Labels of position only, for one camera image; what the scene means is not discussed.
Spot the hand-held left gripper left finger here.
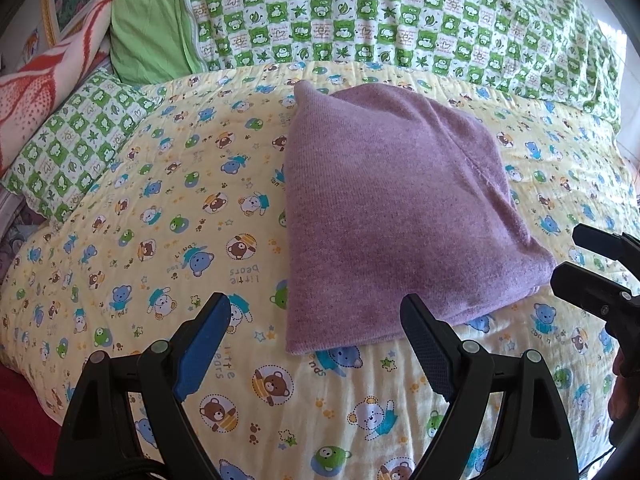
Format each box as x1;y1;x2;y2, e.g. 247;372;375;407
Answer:
54;292;232;480

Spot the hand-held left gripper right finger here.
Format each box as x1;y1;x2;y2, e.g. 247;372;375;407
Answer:
400;294;580;480

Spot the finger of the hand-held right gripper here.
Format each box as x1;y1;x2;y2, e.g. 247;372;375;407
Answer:
551;261;640;323
572;223;640;266

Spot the purple knitted sweater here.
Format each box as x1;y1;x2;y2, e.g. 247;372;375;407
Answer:
282;80;558;356

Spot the person's right hand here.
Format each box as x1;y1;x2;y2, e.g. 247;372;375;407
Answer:
612;346;640;428

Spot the yellow bear print blanket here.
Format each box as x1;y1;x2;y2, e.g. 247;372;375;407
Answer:
0;60;640;480

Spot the red bedsheet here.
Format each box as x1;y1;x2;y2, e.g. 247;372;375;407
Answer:
0;357;76;477

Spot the grey patterned cloth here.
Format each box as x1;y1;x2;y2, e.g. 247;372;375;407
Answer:
0;194;57;288

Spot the green checked pillow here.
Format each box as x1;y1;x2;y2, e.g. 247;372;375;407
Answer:
0;67;163;223

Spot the red and white blanket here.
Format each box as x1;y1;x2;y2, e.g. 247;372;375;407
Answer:
0;0;113;176

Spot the green checkered pillow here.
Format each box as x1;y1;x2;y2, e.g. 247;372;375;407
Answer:
110;0;623;131

